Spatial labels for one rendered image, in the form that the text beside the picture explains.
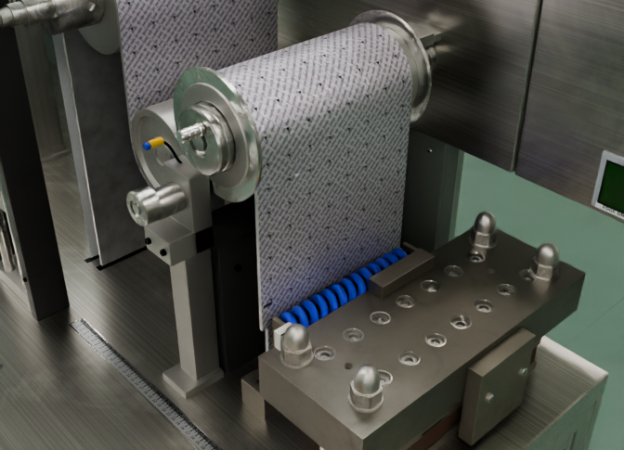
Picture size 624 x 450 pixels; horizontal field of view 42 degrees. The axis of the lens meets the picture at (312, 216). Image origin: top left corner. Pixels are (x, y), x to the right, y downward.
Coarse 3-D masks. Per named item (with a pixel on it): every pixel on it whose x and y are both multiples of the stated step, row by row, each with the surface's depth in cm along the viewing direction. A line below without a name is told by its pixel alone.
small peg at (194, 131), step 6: (192, 126) 82; (198, 126) 82; (180, 132) 81; (186, 132) 81; (192, 132) 81; (198, 132) 82; (204, 132) 82; (180, 138) 81; (186, 138) 81; (192, 138) 82
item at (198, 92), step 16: (416, 80) 96; (192, 96) 85; (208, 96) 83; (224, 96) 81; (224, 112) 82; (240, 128) 81; (240, 144) 82; (240, 160) 83; (224, 176) 87; (240, 176) 84
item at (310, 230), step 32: (352, 160) 93; (384, 160) 97; (288, 192) 88; (320, 192) 91; (352, 192) 96; (384, 192) 100; (256, 224) 87; (288, 224) 90; (320, 224) 94; (352, 224) 98; (384, 224) 103; (288, 256) 92; (320, 256) 96; (352, 256) 101; (288, 288) 95; (320, 288) 99
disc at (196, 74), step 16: (192, 80) 85; (208, 80) 82; (224, 80) 80; (176, 96) 88; (240, 96) 80; (176, 112) 89; (240, 112) 80; (176, 128) 91; (256, 144) 80; (256, 160) 81; (256, 176) 82; (224, 192) 88; (240, 192) 86
